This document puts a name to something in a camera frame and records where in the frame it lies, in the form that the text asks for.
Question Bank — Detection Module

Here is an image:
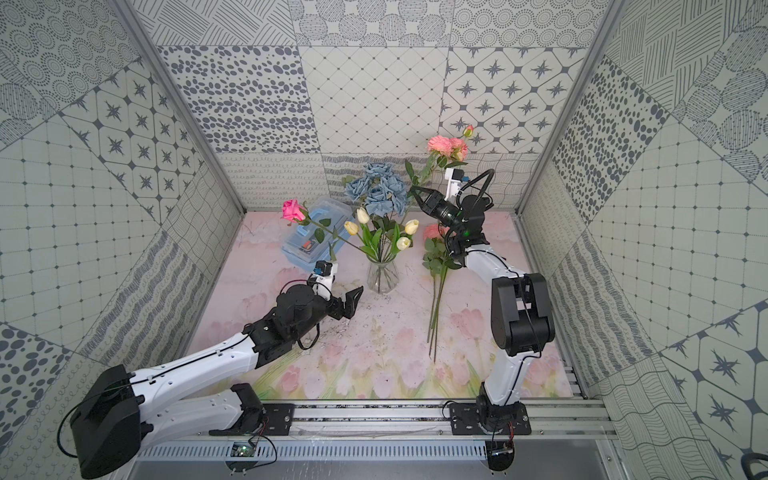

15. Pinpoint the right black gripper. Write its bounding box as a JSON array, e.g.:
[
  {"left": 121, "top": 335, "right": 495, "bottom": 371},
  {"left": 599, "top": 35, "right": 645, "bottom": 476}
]
[{"left": 412, "top": 184, "right": 465, "bottom": 236}]

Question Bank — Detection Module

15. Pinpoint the pink spray rose stem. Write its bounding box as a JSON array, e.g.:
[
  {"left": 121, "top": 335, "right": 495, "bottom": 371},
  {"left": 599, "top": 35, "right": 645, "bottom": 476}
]
[{"left": 405, "top": 125, "right": 475, "bottom": 186}]

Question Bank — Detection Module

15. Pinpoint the orange-pink peony stem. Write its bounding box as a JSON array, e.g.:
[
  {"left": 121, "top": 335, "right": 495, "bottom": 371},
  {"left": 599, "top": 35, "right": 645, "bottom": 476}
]
[{"left": 421, "top": 223, "right": 448, "bottom": 346}]

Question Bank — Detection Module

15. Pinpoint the light pink rose stem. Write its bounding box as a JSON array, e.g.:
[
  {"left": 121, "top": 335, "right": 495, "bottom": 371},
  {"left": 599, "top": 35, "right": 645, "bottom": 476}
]
[{"left": 423, "top": 236, "right": 460, "bottom": 362}]

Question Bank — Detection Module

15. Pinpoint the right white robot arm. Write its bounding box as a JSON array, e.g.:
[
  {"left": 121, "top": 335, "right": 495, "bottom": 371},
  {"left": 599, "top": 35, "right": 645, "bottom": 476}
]
[{"left": 411, "top": 186, "right": 555, "bottom": 431}]

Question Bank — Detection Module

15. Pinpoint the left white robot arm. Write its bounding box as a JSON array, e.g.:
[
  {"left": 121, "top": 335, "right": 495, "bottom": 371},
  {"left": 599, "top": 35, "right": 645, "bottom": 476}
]
[{"left": 62, "top": 283, "right": 364, "bottom": 479}]

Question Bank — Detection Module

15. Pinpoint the clear glass vase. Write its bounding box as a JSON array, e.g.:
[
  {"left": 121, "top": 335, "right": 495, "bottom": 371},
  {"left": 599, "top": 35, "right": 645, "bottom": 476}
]
[{"left": 367, "top": 260, "right": 400, "bottom": 295}]

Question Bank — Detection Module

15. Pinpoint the blue rose bunch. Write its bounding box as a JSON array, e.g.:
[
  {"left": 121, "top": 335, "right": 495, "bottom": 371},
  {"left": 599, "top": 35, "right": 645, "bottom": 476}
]
[{"left": 344, "top": 162, "right": 408, "bottom": 218}]

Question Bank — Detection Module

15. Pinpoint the cream tulip bunch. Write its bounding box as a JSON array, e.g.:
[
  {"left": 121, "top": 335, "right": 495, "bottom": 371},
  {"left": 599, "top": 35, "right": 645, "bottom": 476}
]
[{"left": 344, "top": 208, "right": 420, "bottom": 263}]

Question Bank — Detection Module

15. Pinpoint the clear blue plastic box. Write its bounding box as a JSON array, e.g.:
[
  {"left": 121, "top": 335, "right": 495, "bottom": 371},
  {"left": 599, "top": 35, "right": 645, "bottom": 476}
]
[{"left": 281, "top": 197, "right": 353, "bottom": 271}]

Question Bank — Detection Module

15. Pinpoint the floral table mat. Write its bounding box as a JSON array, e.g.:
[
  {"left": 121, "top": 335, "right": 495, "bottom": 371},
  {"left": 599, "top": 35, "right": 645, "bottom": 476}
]
[{"left": 190, "top": 212, "right": 497, "bottom": 400}]

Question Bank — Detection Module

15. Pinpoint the magenta rose stem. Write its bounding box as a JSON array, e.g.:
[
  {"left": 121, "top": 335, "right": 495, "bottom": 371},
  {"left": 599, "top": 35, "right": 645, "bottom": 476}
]
[{"left": 282, "top": 199, "right": 352, "bottom": 247}]

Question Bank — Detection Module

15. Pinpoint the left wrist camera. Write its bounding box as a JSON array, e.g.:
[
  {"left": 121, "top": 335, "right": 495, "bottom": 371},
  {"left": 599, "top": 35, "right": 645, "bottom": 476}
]
[{"left": 307, "top": 260, "right": 338, "bottom": 300}]

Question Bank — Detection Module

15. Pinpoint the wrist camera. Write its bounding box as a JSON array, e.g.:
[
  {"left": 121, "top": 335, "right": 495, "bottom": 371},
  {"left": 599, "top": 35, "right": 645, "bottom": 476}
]
[
  {"left": 307, "top": 260, "right": 338, "bottom": 300},
  {"left": 444, "top": 168, "right": 469, "bottom": 201}
]

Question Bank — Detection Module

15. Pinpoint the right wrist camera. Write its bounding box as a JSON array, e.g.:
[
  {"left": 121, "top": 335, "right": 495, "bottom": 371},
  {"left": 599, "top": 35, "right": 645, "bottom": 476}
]
[{"left": 444, "top": 168, "right": 469, "bottom": 201}]

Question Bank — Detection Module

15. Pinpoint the black corrugated cable conduit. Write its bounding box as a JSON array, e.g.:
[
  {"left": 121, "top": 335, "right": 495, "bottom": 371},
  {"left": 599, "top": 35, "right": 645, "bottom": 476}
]
[{"left": 461, "top": 167, "right": 497, "bottom": 211}]

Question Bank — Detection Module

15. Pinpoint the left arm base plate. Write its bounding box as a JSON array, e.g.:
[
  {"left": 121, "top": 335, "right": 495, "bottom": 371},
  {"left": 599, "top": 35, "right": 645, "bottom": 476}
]
[{"left": 209, "top": 403, "right": 296, "bottom": 436}]

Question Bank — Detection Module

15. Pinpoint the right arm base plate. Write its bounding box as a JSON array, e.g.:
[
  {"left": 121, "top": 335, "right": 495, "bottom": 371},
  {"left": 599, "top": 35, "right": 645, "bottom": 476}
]
[{"left": 445, "top": 401, "right": 532, "bottom": 436}]

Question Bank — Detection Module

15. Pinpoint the aluminium mounting rail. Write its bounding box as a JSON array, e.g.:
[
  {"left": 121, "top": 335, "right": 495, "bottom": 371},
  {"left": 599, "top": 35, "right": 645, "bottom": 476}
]
[{"left": 137, "top": 398, "right": 619, "bottom": 445}]

